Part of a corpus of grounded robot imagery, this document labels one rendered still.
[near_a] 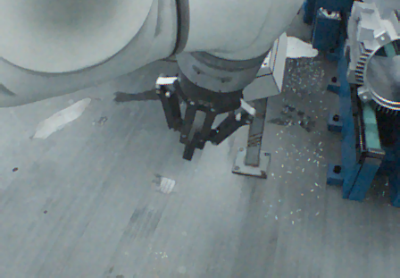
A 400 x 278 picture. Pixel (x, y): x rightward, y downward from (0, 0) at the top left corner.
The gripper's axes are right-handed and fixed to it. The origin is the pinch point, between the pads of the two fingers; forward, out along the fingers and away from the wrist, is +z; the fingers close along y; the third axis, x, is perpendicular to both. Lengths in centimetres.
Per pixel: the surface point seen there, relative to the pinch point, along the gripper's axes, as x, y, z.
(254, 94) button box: 6.6, 6.3, -7.9
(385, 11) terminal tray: 32.2, 25.8, -11.8
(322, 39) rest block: 58, 26, 25
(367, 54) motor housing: 23.5, 24.2, -7.5
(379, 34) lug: 24.0, 23.9, -12.5
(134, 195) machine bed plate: -6.1, -7.2, 16.3
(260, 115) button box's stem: 10.6, 9.6, 3.0
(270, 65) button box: 8.8, 6.9, -12.3
